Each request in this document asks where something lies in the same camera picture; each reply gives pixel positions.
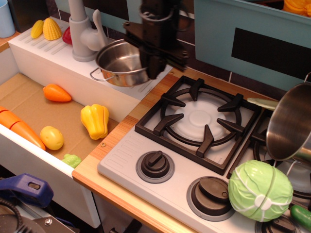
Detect right black stove knob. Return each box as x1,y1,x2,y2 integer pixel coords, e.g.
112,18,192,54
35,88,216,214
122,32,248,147
257,216,298,233

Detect black stove knob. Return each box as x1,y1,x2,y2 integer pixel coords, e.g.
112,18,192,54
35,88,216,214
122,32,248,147
140,151,171,178
257,216,298,233
187,176,233,219

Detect red toy pepper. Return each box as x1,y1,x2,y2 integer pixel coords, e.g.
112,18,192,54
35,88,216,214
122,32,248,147
62,27,72,45

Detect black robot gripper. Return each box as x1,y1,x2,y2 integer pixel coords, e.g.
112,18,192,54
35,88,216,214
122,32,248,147
123,0,189,80

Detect small yellow toy corn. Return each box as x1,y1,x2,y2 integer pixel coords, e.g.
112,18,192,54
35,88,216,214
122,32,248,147
31,20,44,39

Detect brown cardboard sheet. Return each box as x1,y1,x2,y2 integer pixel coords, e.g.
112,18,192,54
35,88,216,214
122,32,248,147
0,73,120,161

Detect blue plastic clamp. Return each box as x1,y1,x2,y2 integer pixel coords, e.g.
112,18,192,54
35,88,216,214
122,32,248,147
0,173,54,208

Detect grey toy stove top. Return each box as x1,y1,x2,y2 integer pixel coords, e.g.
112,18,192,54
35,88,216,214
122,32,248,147
97,80,311,233

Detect yellow toy bell pepper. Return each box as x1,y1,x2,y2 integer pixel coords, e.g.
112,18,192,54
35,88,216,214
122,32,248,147
80,104,109,140

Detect grey toy faucet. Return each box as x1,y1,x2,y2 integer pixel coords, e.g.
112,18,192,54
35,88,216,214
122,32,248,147
69,0,108,62

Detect green toy cucumber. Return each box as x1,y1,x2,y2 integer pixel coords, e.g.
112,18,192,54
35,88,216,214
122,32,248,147
290,205,311,229

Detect small steel pot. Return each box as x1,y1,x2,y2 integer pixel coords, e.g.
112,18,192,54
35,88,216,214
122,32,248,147
90,39,149,87

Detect light blue cup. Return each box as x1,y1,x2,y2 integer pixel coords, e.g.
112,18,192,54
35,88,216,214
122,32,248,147
0,0,16,38

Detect right black stove grate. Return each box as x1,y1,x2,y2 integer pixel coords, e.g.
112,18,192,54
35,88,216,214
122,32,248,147
227,110,311,209

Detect yellow toy potato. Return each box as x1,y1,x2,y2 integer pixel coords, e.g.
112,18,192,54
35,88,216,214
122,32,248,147
40,126,64,150

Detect large orange toy carrot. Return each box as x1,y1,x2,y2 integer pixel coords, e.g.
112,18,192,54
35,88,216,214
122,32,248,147
0,106,46,150

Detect white toy sink unit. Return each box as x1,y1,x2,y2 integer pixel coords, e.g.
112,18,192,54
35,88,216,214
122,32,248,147
0,16,177,229

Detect green toy cabbage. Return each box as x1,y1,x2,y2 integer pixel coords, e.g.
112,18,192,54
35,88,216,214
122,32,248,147
228,160,294,222

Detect orange toy food pile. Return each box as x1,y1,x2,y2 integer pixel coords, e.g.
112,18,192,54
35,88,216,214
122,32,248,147
283,0,311,17

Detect middle black stove knob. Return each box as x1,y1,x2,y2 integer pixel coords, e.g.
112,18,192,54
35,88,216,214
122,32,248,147
187,176,233,219

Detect black stove grate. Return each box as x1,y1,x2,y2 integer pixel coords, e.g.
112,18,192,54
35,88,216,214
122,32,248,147
135,76,261,175
227,110,311,209

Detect teal toy microwave cabinet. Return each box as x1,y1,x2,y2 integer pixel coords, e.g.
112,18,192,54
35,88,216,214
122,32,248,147
194,0,311,90

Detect small orange toy carrot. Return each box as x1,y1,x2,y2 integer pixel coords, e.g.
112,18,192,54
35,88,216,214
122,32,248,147
43,84,71,102

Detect large yellow toy corn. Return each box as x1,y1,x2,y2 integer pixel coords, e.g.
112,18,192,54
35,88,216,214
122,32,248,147
43,18,62,41

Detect left black stove knob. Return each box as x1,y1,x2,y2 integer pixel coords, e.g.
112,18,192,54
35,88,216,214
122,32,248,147
140,151,171,178

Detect large steel pot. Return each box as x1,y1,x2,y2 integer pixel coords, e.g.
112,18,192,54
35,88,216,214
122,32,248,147
266,83,311,166

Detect light green toy vegetable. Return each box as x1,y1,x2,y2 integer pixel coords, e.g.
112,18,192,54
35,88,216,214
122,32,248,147
62,154,82,168

